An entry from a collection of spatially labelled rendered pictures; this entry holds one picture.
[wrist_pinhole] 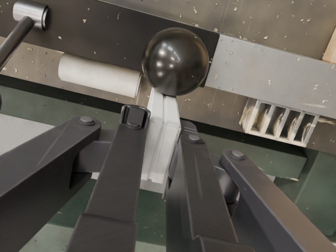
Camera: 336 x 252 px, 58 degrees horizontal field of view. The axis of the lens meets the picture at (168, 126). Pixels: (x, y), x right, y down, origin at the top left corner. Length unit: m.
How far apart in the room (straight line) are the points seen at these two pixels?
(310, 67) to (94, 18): 0.20
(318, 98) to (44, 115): 0.32
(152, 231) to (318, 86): 0.25
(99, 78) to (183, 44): 0.16
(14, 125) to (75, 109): 2.42
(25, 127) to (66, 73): 2.54
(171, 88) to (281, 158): 0.31
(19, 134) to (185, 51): 2.73
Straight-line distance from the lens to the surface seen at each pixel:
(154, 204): 0.43
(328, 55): 0.36
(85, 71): 0.31
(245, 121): 0.34
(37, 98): 0.42
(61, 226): 0.38
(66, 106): 0.41
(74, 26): 0.29
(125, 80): 0.31
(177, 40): 0.16
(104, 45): 0.28
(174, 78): 0.16
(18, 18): 0.29
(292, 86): 0.32
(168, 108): 0.15
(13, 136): 2.86
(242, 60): 0.30
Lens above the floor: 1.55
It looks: 37 degrees down
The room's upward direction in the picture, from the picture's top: 91 degrees counter-clockwise
